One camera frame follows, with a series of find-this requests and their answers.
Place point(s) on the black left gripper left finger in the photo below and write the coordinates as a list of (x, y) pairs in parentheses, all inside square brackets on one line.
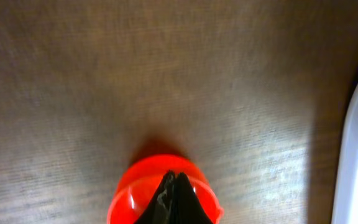
[(161, 208)]

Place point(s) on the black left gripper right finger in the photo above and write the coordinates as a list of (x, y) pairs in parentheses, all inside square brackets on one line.
[(187, 207)]

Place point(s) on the red plastic measuring scoop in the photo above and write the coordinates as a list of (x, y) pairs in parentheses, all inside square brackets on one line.
[(140, 181)]

